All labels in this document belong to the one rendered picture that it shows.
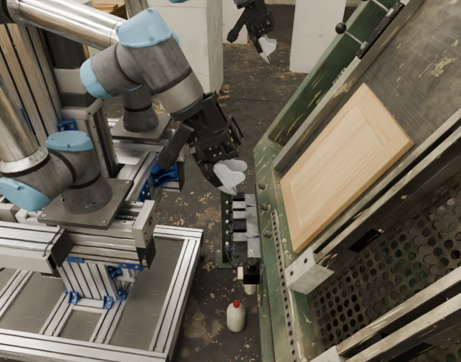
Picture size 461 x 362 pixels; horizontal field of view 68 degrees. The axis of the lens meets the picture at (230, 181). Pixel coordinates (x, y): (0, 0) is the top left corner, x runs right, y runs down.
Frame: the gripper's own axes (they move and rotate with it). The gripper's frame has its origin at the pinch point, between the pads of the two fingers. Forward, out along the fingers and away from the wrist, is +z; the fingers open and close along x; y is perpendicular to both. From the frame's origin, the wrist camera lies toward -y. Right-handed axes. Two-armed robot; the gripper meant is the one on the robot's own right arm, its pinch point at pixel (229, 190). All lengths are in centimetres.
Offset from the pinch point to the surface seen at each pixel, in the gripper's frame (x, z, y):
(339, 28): 76, 1, 30
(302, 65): 423, 125, -23
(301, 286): 7.1, 43.3, -0.7
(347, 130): 50, 25, 23
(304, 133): 69, 31, 6
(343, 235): 9.1, 29.4, 15.6
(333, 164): 42, 31, 15
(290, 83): 382, 127, -41
